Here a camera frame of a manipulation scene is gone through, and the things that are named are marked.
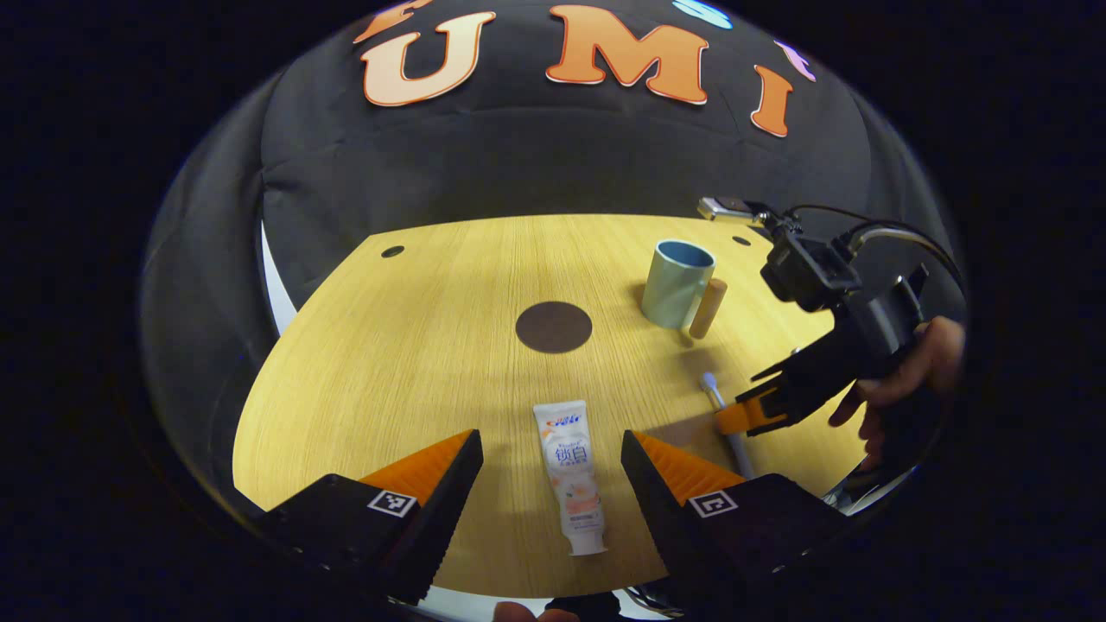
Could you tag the black backdrop cloth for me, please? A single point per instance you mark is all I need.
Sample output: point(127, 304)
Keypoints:
point(536, 164)

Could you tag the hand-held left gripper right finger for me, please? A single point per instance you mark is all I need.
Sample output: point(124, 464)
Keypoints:
point(661, 510)

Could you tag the wooden desktop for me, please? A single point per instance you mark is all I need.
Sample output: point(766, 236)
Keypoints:
point(415, 389)

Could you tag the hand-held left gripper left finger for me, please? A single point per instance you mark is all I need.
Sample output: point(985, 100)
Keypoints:
point(445, 510)

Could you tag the white toothbrush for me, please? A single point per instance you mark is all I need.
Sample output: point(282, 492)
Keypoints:
point(710, 384)

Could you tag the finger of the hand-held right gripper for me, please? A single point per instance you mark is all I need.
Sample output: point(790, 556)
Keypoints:
point(752, 416)
point(808, 363)

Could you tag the white toothpaste tube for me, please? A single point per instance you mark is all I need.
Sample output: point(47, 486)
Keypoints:
point(572, 471)

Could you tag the dark brown round coaster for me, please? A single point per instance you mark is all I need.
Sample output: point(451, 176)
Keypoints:
point(554, 327)

